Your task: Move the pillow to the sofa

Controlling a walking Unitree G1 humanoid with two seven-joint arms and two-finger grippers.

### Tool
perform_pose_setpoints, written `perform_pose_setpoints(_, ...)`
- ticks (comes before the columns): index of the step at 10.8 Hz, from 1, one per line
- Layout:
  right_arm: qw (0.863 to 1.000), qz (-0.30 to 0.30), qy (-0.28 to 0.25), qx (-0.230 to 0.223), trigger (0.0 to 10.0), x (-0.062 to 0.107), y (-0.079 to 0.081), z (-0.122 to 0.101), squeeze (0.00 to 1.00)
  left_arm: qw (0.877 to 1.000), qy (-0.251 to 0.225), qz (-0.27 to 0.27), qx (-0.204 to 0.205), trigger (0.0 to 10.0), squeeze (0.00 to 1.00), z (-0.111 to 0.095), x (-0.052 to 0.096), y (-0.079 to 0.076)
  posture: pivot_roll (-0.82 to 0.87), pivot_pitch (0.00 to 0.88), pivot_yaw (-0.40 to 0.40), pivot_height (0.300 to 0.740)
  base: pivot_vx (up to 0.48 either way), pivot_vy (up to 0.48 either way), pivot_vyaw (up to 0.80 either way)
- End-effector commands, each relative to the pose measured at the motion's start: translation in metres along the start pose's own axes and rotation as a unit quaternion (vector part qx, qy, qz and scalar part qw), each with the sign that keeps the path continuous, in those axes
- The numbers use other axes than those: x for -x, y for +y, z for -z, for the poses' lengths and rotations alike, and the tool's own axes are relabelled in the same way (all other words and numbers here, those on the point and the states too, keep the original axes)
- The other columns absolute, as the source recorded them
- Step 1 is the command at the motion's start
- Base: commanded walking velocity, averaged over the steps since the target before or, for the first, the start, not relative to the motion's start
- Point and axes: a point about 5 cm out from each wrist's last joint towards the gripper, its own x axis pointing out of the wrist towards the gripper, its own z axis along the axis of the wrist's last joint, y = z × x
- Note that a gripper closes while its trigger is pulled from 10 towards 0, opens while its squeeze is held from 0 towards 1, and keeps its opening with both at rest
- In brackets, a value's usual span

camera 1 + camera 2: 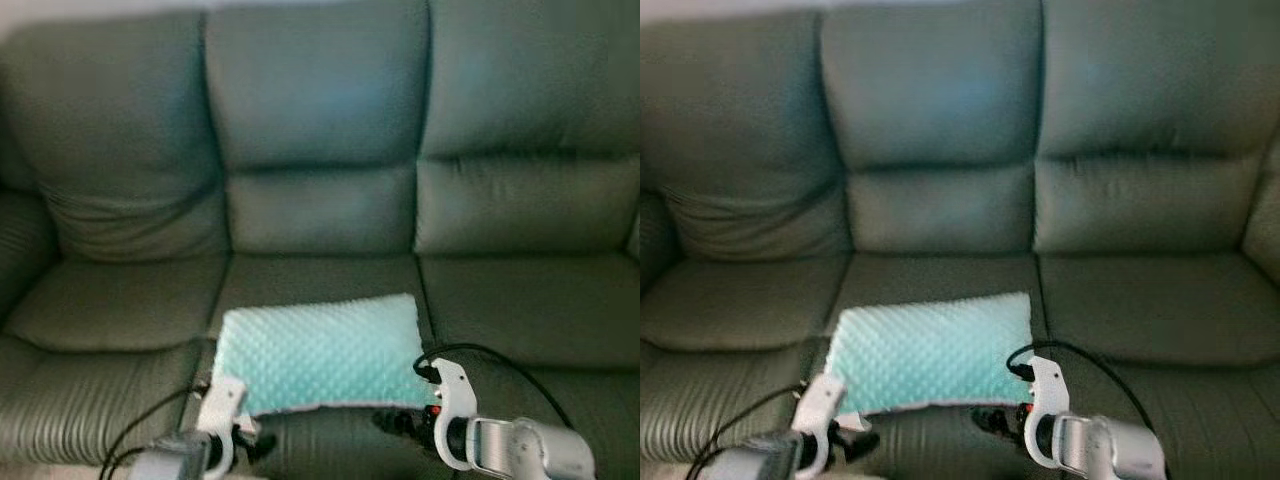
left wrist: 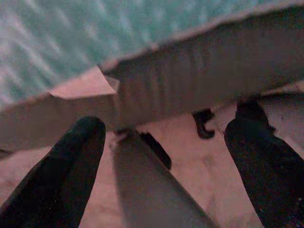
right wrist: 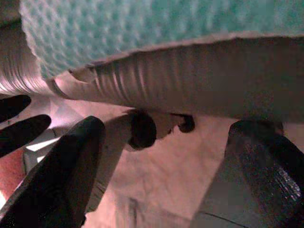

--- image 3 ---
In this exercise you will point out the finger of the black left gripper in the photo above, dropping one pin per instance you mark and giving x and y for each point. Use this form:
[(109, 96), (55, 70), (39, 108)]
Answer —
[(23, 133), (12, 107)]

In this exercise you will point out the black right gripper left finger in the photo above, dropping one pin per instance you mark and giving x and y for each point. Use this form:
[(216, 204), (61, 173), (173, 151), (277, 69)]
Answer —
[(59, 171)]

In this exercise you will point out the teal quilted pillow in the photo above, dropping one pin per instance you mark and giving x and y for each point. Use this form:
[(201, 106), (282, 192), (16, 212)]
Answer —
[(142, 28)]

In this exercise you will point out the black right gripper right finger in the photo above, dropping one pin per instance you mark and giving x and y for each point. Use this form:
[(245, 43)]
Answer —
[(268, 166)]

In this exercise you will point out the small black round knob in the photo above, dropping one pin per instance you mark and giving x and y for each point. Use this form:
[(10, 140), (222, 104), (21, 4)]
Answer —
[(186, 123)]

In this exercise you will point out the red pillow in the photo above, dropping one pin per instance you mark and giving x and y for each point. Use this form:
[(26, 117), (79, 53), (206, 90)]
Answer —
[(12, 173)]

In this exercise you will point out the pale round post black cap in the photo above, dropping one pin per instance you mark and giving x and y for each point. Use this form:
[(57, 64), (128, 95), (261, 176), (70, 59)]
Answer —
[(140, 129)]

